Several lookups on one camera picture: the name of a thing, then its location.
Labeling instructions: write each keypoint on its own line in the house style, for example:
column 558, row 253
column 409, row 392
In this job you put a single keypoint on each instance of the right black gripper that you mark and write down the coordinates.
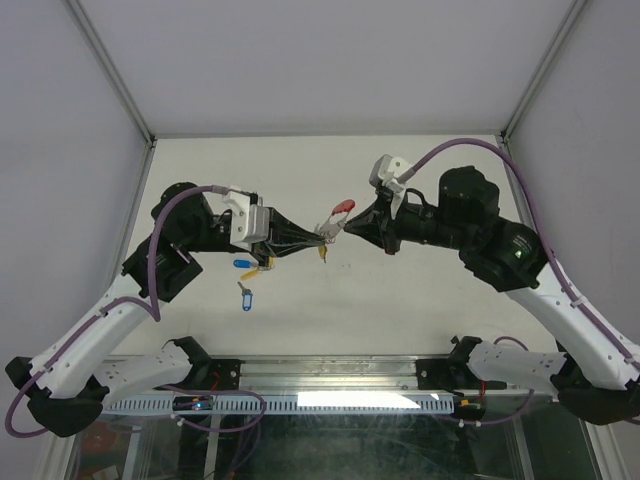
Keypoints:
column 377, row 225

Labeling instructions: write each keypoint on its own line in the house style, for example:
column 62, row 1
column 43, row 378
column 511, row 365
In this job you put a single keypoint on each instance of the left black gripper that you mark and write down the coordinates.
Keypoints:
column 285, row 237

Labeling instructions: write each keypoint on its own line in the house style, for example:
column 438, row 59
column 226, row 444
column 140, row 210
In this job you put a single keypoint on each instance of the red handled metal keyring holder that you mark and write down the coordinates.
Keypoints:
column 336, row 220

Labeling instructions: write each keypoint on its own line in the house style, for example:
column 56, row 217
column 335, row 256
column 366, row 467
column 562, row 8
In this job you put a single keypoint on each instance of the yellow tag key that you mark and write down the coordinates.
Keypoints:
column 267, row 265
column 323, row 252
column 251, row 274

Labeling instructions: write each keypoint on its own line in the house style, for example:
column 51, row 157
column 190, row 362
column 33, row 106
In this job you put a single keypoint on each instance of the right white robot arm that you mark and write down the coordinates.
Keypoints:
column 589, row 376

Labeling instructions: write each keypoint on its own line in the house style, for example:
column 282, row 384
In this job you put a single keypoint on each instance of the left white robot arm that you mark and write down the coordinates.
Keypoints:
column 67, row 387

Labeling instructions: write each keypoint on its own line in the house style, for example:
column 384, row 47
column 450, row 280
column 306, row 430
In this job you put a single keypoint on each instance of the blue tag key upper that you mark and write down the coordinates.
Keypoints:
column 243, row 264

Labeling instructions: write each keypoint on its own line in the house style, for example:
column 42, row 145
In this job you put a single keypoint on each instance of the blue tag key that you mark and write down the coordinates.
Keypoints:
column 243, row 264
column 247, row 297

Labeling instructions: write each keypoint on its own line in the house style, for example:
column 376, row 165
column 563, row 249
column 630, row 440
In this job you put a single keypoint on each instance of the yellow tag key flat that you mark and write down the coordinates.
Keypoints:
column 251, row 274

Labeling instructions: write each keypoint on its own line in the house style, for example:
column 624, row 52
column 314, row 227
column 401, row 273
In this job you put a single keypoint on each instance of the blue tag key lower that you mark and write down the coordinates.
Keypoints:
column 247, row 297

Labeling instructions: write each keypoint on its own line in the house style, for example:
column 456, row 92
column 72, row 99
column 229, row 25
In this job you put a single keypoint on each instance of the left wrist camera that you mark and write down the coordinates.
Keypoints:
column 242, row 205

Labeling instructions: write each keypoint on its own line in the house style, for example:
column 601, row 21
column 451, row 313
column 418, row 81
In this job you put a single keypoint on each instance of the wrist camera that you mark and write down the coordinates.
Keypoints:
column 387, row 176
column 242, row 205

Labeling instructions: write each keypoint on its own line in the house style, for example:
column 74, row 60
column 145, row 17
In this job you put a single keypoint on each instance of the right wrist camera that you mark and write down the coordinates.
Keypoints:
column 387, row 176

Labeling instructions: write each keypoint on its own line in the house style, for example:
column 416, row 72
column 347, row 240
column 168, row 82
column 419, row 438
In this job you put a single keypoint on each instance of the slotted cable duct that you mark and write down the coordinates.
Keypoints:
column 304, row 403

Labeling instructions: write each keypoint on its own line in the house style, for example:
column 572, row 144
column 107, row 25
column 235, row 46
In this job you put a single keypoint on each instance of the right aluminium frame post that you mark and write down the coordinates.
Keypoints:
column 545, row 66

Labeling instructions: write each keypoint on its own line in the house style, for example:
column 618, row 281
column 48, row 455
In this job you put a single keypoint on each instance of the aluminium frame post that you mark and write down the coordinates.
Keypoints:
column 545, row 66
column 104, row 60

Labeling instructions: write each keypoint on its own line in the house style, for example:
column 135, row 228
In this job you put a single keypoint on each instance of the left aluminium frame post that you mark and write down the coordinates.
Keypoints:
column 104, row 60

